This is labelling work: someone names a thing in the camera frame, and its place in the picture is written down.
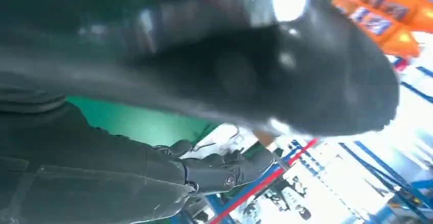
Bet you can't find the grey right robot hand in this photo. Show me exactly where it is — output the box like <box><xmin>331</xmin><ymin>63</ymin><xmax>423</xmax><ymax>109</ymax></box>
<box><xmin>0</xmin><ymin>0</ymin><xmax>400</xmax><ymax>224</ymax></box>

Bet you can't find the white table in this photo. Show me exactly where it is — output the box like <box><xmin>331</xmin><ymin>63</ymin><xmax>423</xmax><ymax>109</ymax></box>
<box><xmin>182</xmin><ymin>124</ymin><xmax>281</xmax><ymax>159</ymax></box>

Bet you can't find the green table mat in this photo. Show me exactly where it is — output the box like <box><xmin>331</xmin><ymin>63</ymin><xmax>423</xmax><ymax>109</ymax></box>
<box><xmin>67</xmin><ymin>95</ymin><xmax>222</xmax><ymax>148</ymax></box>

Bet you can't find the cardboard box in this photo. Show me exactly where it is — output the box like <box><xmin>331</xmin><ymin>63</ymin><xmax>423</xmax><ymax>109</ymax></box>
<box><xmin>253</xmin><ymin>130</ymin><xmax>275</xmax><ymax>148</ymax></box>

